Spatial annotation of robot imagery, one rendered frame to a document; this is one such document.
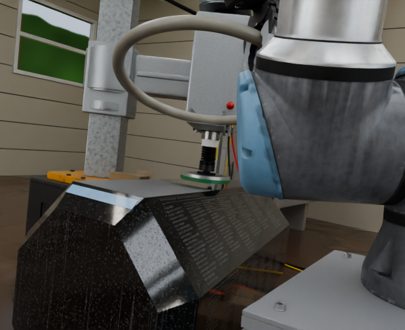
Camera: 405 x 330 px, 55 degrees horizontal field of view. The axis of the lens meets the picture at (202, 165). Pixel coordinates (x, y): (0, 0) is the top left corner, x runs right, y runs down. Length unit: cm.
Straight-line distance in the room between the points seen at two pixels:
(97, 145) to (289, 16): 202
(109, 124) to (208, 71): 91
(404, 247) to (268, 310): 17
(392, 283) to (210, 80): 126
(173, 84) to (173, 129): 580
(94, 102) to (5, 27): 582
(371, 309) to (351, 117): 21
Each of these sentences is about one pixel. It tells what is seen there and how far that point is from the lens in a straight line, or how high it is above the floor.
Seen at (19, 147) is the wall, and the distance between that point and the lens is 814.
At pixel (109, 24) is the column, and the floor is 166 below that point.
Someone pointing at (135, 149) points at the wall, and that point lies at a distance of 877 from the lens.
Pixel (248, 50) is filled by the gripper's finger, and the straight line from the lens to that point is 90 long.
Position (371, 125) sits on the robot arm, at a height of 111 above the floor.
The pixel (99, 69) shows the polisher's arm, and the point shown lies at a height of 139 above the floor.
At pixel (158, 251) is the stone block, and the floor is 72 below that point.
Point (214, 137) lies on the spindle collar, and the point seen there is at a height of 109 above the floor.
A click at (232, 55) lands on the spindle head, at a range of 164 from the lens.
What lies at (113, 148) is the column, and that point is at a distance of 235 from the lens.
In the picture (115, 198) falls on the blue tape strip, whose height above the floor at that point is 85.
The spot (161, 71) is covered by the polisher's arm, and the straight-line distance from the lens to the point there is 233.
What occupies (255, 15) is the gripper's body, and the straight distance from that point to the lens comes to 93.
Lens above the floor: 107
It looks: 4 degrees down
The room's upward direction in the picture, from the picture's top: 7 degrees clockwise
